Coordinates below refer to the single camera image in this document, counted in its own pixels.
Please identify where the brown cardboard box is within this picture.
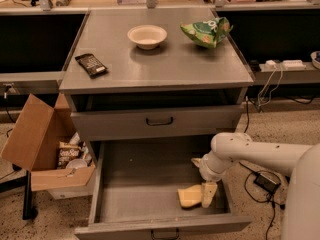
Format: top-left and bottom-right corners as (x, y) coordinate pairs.
(1, 94), (95, 191)

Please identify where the grey drawer cabinet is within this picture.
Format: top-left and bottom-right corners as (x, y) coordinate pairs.
(59, 6), (255, 240)

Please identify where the black stand left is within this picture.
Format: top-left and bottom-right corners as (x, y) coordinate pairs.
(22, 171), (38, 220)

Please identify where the black power cable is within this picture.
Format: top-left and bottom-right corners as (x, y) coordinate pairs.
(238, 97), (288, 240)

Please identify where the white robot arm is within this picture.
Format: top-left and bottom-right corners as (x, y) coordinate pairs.
(192, 133), (320, 240)

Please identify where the white cup in box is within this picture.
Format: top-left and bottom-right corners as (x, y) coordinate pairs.
(66, 159), (87, 169)

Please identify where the green chip bag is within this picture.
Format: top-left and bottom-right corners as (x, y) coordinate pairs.
(180, 17), (233, 49)

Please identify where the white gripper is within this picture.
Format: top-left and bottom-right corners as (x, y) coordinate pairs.
(191, 151), (230, 208)

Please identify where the white power strip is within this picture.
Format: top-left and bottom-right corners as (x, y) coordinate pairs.
(262, 60), (306, 72)

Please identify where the brown snack bag in box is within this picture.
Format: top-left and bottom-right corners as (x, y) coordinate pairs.
(57, 142), (80, 169)

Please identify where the open grey middle drawer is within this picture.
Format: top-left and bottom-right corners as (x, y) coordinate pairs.
(75, 136), (252, 240)

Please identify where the closed grey top drawer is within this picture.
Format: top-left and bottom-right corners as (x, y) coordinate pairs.
(71, 105), (243, 141)

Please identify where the yellow sponge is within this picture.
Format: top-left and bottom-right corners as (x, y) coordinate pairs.
(178, 185), (202, 208)

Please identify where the black snack bar wrapper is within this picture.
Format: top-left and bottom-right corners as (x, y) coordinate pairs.
(75, 53), (107, 79)

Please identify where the black power adapter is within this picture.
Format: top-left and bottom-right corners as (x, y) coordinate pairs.
(254, 174), (280, 194)

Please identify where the white paper bowl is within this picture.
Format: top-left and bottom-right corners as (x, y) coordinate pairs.
(127, 25), (167, 50)

